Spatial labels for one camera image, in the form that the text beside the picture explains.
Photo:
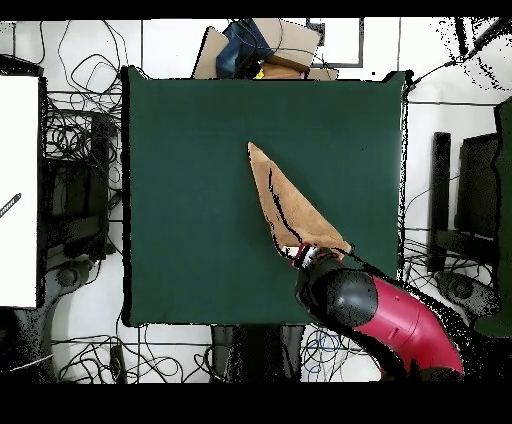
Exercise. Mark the dark green table cloth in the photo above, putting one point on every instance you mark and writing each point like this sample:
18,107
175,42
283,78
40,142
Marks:
180,240

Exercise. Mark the brown folded garment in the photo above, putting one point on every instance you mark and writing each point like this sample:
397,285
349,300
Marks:
280,72

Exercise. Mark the black label strip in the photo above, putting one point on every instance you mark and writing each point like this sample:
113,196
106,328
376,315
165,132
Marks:
10,204

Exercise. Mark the tan terry towel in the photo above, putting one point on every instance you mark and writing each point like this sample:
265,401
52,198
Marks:
296,208

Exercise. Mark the blue jeans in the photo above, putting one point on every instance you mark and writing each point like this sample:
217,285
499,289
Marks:
236,52

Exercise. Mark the black equipment cart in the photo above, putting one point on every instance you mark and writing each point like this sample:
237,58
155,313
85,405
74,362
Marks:
76,192

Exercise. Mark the brown cardboard box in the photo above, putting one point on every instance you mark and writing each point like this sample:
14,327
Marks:
296,40

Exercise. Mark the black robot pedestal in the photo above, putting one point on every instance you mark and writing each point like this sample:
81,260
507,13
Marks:
256,352

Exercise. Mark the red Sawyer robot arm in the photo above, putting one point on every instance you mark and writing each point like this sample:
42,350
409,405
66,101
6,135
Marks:
380,308

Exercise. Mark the black power strip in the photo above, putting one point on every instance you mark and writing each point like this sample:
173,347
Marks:
117,364

